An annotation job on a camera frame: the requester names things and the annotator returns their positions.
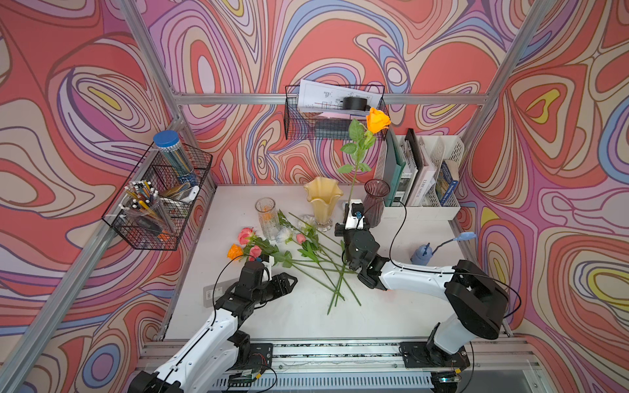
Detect clear glass vase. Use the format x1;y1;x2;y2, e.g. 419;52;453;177
255;196;280;240

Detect cup of pencils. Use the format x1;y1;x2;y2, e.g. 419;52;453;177
119;180;175;237

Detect black wire basket back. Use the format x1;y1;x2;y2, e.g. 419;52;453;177
283;83;388;141

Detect black white magazine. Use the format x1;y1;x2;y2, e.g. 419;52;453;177
394;140;418;206

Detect black wire basket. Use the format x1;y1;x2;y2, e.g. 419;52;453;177
283;83;388;141
102;142;212;251

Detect white papers in basket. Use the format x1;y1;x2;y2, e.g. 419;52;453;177
296;80;383;119

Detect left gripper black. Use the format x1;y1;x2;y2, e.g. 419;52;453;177
250;271;296;306

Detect teal green folder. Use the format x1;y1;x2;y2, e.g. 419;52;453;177
383;131;406;207

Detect white plastic book organizer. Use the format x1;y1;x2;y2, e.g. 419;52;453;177
376;130;465;220

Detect black wire basket left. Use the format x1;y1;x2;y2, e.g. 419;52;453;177
102;142;212;251

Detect white rose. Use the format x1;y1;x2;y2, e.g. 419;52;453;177
288;213;363;314
276;224;346;307

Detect black tape roll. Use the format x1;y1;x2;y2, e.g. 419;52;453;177
342;96;371;111

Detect purple ribbed glass vase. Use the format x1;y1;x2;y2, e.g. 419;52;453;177
364;178;390;228

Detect orange rose tall stem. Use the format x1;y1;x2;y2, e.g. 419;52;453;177
337;108;391;204

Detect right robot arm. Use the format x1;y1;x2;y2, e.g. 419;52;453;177
335;199;509;364

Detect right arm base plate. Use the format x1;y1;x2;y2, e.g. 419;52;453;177
399;341;471;370

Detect pink book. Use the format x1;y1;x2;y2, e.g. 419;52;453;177
409;142;437;207

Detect pink rose left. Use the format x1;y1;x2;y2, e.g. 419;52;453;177
238;228;293;268

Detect pink rose beside gripper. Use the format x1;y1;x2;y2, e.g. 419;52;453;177
248;246;262;260

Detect yellow ruffled vase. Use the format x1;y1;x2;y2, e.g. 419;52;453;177
304;177;344;232

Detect blue lid pencil jar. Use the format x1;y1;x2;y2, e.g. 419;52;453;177
153;130;198;186

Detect blue treehouse book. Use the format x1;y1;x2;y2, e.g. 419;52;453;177
435;160;460;206

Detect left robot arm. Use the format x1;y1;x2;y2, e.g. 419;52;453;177
128;255;298;392

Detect small pink rosebud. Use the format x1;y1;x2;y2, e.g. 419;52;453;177
295;232;348;273

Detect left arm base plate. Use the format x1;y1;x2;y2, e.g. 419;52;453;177
229;342;274;372

